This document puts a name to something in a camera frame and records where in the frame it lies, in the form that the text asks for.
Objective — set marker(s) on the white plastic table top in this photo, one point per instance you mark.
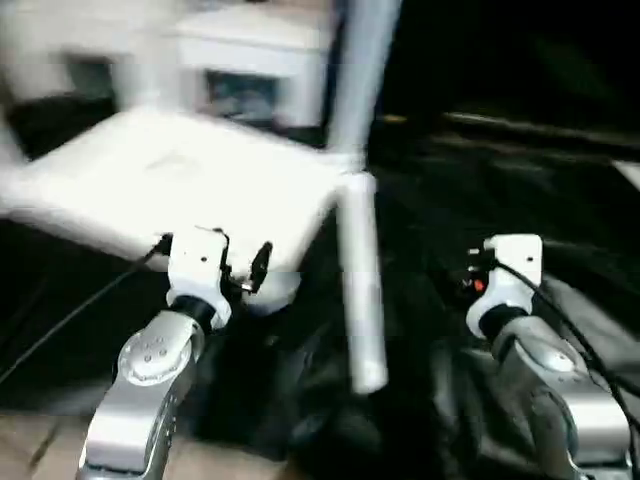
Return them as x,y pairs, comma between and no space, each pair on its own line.
180,190

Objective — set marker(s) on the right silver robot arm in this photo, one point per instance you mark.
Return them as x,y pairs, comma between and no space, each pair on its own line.
560,390

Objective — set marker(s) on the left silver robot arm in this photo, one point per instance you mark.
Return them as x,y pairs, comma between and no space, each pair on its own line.
140,390

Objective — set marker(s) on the black plastic mat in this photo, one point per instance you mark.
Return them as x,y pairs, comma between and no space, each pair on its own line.
500,250

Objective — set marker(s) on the white board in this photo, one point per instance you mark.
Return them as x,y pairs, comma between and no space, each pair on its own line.
632,172

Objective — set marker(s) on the white glass-door cabinet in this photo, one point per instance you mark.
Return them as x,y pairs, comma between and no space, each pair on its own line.
220,60

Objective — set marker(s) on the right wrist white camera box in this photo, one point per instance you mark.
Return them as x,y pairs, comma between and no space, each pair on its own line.
512,270

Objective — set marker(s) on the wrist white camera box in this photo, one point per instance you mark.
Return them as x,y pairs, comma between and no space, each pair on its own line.
512,270
198,265

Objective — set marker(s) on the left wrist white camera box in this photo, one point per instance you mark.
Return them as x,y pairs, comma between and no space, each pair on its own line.
198,265

